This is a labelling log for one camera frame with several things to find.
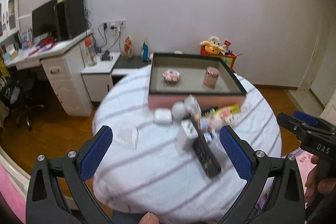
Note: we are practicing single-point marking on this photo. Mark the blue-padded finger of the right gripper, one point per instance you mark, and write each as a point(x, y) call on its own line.
point(306, 118)

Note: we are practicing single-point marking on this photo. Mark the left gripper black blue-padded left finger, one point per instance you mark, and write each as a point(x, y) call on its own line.
point(45, 202)

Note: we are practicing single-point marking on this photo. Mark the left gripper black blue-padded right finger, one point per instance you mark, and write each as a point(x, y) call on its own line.
point(273, 192)

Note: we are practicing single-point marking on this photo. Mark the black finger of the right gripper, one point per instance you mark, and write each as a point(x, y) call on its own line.
point(294, 125)

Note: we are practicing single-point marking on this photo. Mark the yellow highlighter pen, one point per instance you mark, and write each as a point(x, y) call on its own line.
point(229, 110)

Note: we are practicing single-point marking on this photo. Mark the black TV remote control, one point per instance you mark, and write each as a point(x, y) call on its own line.
point(207, 159)

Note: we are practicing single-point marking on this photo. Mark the pastel doll figurine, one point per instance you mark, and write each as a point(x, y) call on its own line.
point(211, 124)

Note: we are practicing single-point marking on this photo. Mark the white power adapter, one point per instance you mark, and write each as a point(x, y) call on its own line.
point(187, 134)

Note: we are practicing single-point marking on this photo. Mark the white round-head figurine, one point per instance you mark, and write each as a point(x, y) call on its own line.
point(181, 110)

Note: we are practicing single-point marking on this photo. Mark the white earbuds case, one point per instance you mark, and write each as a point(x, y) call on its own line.
point(163, 116)

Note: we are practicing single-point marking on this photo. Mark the person's right hand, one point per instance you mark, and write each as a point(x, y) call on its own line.
point(324, 187)

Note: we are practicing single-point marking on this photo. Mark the person's left thumb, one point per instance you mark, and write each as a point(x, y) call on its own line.
point(149, 218)

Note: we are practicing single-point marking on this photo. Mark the striped white tablecloth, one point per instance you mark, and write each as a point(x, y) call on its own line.
point(157, 175)

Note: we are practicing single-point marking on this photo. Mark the clear heart-shaped dish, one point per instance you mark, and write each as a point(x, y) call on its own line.
point(127, 136)

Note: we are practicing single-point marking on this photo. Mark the orange toy storage box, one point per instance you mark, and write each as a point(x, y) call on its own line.
point(228, 59)

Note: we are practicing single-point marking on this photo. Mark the rose gold candle jar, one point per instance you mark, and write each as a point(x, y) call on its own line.
point(211, 77)

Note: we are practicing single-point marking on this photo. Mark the black office chair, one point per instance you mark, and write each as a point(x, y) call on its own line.
point(20, 95)

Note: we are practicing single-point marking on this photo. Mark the plush toy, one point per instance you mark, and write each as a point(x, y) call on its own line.
point(213, 45)

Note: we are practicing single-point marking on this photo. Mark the low white side cabinet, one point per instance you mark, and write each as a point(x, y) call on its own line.
point(98, 78)

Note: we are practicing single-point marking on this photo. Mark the white desk with drawers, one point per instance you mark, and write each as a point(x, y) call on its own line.
point(63, 64)

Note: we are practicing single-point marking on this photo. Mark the pink box with dark rim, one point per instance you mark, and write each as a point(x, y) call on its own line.
point(192, 69)

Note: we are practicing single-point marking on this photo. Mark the pink block toy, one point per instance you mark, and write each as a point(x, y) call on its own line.
point(171, 76)

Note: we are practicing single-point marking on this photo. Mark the orange-capped glass bottle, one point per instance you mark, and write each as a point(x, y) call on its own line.
point(90, 52)

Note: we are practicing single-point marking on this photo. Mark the orange snack bag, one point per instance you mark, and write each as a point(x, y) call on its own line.
point(128, 48)

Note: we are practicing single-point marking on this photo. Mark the blue white carton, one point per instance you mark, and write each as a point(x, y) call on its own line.
point(144, 51)

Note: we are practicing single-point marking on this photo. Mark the black computer tower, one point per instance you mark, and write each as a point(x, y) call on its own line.
point(70, 19)

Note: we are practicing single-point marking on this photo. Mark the black computer monitor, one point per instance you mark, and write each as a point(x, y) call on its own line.
point(43, 19)

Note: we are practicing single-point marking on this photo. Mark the white wall power strip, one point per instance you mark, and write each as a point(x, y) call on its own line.
point(115, 24)

